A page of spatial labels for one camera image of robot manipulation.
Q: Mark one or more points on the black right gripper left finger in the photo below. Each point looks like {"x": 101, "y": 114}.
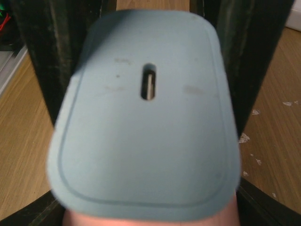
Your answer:
{"x": 44, "y": 211}

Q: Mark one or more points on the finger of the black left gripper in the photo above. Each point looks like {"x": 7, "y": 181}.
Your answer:
{"x": 54, "y": 32}
{"x": 249, "y": 31}

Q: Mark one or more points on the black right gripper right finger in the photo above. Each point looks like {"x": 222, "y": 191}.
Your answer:
{"x": 255, "y": 208}

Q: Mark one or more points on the blue charger plug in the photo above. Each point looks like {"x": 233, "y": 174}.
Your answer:
{"x": 146, "y": 129}

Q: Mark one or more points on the white power strip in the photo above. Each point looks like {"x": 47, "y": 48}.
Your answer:
{"x": 294, "y": 19}

